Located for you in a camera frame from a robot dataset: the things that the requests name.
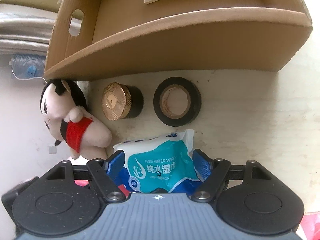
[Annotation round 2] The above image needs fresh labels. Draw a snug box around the silver quilted fabric roll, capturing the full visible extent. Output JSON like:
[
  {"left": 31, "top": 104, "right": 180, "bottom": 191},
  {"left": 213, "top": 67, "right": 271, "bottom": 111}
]
[{"left": 1, "top": 17, "right": 54, "bottom": 56}]

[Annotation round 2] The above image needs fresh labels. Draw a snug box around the brown cardboard box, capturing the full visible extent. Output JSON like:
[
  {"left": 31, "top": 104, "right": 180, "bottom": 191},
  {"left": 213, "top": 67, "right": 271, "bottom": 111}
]
[{"left": 44, "top": 0, "right": 312, "bottom": 81}]

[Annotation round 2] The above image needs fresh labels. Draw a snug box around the black jar with gold lid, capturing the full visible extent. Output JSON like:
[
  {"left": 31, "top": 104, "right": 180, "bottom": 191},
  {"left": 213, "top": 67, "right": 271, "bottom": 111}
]
[{"left": 101, "top": 82, "right": 144, "bottom": 121}]

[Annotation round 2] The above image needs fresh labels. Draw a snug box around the black electrical tape roll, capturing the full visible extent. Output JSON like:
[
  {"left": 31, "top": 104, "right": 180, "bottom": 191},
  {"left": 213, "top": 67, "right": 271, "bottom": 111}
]
[{"left": 153, "top": 77, "right": 202, "bottom": 127}]

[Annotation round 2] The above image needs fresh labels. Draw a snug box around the clear plastic water bottle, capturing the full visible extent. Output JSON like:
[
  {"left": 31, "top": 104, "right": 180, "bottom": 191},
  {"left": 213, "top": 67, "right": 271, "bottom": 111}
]
[{"left": 9, "top": 54, "right": 46, "bottom": 80}]

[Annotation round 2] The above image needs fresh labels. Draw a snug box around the blue wet wipes pack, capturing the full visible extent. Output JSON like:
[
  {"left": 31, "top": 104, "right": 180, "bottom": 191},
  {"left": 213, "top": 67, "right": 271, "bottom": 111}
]
[{"left": 113, "top": 129, "right": 202, "bottom": 195}]

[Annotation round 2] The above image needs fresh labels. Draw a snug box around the plush doll with red bib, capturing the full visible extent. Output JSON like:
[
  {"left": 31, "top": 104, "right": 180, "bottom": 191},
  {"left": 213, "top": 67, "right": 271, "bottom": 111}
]
[{"left": 40, "top": 79, "right": 112, "bottom": 160}]

